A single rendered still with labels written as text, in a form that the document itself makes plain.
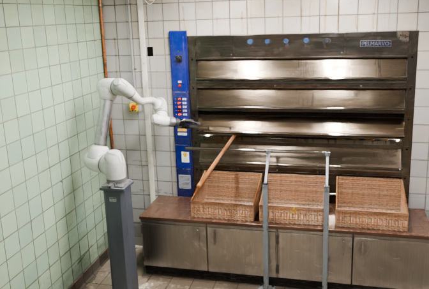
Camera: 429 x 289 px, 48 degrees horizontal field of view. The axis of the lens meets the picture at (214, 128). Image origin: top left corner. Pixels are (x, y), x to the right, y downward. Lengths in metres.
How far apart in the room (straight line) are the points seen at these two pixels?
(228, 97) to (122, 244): 1.57
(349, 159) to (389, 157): 0.34
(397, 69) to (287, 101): 0.94
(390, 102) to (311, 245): 1.36
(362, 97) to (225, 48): 1.26
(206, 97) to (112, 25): 1.10
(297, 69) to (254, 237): 1.48
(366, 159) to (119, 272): 2.30
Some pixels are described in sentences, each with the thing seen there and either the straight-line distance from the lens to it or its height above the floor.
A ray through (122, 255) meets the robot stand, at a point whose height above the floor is 0.43.
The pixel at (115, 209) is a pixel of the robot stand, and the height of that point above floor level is 0.82.
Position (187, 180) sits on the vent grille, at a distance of 4.67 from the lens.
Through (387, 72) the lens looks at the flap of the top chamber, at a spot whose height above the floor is 1.77.
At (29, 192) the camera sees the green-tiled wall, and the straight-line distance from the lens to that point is 3.76.
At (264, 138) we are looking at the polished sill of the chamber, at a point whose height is 1.17.
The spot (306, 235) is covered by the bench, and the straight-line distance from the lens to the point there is 4.10.
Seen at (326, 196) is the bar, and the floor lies 0.88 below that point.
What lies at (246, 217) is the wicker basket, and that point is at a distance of 4.15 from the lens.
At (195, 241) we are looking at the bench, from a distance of 4.30.
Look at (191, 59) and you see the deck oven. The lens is 4.43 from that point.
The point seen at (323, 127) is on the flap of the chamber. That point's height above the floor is 1.30.
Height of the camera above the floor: 2.28
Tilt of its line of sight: 13 degrees down
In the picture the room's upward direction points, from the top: 2 degrees counter-clockwise
